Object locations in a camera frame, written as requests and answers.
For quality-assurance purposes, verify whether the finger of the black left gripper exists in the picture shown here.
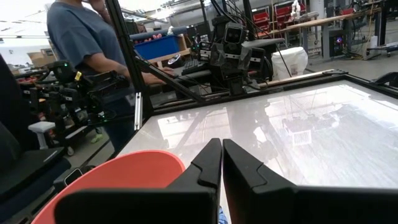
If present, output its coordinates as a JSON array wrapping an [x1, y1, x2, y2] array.
[[210, 43, 229, 78], [236, 45, 253, 77]]

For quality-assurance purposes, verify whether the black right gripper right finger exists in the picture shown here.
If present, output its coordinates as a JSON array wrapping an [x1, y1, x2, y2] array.
[[222, 138, 398, 224]]

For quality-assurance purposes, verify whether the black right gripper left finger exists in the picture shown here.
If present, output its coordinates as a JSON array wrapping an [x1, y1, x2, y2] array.
[[54, 138, 223, 224]]

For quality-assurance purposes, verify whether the coral red bowl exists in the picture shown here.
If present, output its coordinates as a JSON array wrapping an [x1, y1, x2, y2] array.
[[30, 149, 187, 224]]

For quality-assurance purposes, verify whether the black keyboard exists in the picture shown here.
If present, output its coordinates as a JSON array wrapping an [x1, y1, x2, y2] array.
[[181, 58, 213, 76]]

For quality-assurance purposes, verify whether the grey flat desk panel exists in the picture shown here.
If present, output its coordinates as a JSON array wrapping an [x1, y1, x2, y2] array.
[[241, 37, 286, 50]]

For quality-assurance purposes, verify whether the white bin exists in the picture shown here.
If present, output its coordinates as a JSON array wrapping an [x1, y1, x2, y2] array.
[[271, 46, 309, 82]]

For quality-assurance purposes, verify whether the red bin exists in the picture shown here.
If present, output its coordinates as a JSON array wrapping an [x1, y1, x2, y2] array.
[[274, 3, 295, 20], [251, 10, 271, 31]]

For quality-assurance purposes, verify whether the blue bin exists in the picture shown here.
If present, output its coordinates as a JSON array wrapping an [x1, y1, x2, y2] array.
[[133, 34, 182, 61]]

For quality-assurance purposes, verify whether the black smartphone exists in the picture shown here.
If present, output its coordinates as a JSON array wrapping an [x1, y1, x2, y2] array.
[[63, 167, 84, 187]]

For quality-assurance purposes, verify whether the long wooden workbench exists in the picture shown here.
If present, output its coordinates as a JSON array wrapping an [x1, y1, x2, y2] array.
[[266, 6, 384, 62]]

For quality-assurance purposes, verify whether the black computer with lit fan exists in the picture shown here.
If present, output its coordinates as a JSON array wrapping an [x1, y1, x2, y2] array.
[[328, 28, 345, 57]]

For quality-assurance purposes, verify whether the black office chair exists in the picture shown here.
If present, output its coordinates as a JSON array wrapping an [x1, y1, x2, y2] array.
[[0, 54, 73, 215]]

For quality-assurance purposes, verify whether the white stool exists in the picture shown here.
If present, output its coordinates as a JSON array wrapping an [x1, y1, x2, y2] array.
[[27, 120, 57, 151]]

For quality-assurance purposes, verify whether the black equipment cart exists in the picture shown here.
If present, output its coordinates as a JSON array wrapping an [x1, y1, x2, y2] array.
[[17, 60, 133, 156]]

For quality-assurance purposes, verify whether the flat cart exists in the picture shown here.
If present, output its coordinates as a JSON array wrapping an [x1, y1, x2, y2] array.
[[366, 42, 398, 58]]

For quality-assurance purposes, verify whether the person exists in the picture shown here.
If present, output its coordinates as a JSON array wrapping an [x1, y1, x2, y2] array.
[[46, 0, 175, 153]]

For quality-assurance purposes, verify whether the cardboard box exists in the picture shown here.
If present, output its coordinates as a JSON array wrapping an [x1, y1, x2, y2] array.
[[27, 48, 57, 68]]

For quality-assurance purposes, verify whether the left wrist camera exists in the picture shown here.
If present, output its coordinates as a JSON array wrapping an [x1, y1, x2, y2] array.
[[223, 21, 248, 45]]

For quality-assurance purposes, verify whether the black aluminium table frame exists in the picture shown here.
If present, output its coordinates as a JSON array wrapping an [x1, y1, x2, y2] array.
[[104, 0, 398, 121]]

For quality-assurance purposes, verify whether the silver metal bracket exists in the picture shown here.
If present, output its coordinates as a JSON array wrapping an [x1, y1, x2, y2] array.
[[133, 91, 144, 131]]

